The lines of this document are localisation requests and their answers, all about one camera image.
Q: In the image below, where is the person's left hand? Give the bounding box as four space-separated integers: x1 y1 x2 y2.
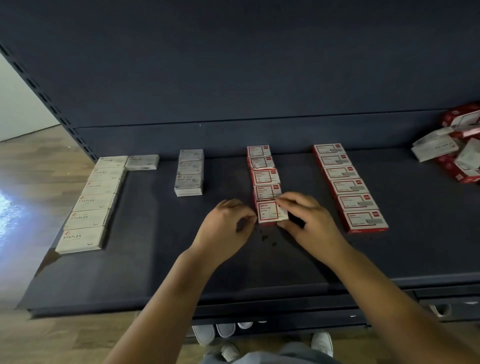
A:
191 198 258 267

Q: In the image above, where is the person's right hand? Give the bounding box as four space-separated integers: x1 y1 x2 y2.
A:
276 191 350 265

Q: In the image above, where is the pile of red white boxes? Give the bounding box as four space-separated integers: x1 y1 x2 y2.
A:
411 102 480 185

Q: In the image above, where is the dark metal shelf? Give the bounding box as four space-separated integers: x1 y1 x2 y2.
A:
0 0 480 335

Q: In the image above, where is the person's left forearm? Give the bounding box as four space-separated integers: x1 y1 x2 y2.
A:
105 251 222 364

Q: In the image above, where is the person's right forearm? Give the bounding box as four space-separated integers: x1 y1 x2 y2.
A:
326 247 480 364

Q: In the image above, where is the person's grey shoe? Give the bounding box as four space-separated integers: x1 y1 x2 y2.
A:
310 331 335 358
219 342 242 363

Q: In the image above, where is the person's grey clothing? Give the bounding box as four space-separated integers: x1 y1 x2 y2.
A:
198 341 339 364

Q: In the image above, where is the grey slipper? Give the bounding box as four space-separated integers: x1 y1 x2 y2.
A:
216 322 237 339
191 324 216 346

